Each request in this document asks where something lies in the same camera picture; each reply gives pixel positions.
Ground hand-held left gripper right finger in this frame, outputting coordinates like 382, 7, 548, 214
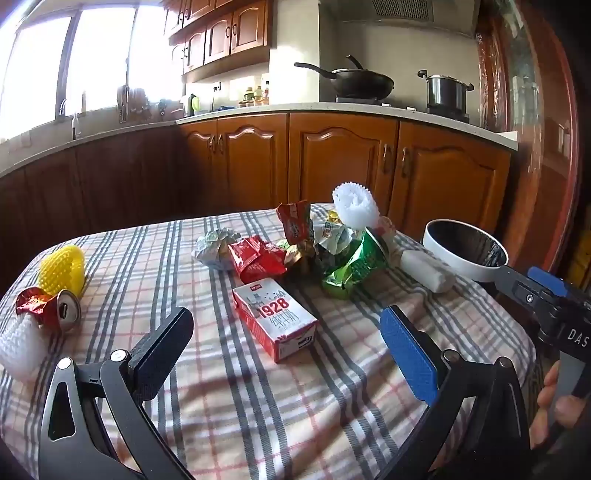
374, 305, 532, 480

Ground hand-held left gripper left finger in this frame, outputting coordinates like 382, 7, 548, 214
38, 306, 195, 480

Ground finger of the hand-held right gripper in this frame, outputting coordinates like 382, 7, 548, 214
527, 266, 570, 297
495, 264, 561, 320

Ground white bin with black liner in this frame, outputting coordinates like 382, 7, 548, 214
422, 219, 510, 283

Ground white plastic bag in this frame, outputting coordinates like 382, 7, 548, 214
191, 227, 245, 271

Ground person's right hand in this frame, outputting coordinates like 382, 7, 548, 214
529, 361, 583, 452

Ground wooden glass door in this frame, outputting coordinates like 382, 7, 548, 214
475, 0, 583, 278

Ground white roll wrapper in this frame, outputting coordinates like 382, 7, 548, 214
399, 249, 455, 294

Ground green snack packet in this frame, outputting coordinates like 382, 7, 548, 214
322, 240, 384, 301

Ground crushed red can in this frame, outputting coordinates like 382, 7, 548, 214
16, 286, 83, 333

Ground red white milk carton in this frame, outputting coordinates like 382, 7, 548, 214
232, 281, 319, 364

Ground red snack packet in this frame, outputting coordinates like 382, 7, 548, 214
227, 235, 289, 284

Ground yellow foam fruit net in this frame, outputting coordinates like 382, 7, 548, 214
38, 244, 88, 296

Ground plaid tablecloth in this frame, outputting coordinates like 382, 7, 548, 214
0, 203, 539, 480

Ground crumpled clear plastic packet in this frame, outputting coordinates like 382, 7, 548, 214
313, 210, 355, 259

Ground red orange snack wrapper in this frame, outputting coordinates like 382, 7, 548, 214
276, 200, 312, 245

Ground steel cooking pot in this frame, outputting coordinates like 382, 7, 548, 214
418, 69, 475, 114

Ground wooden lower kitchen cabinets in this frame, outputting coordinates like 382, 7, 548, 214
0, 113, 513, 278

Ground wooden kitchen cabinets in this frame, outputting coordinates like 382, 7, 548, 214
161, 0, 273, 77
0, 113, 513, 278

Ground gas stove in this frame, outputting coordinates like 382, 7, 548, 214
335, 96, 472, 124

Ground utensil rack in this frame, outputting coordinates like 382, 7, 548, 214
117, 85, 153, 123

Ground black wok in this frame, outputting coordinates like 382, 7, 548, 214
294, 55, 395, 100

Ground kitchen window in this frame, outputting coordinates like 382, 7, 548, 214
0, 0, 185, 144

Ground range hood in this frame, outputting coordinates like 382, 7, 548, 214
339, 0, 481, 38

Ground wooden upper kitchen cabinets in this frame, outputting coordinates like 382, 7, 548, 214
161, 0, 273, 77

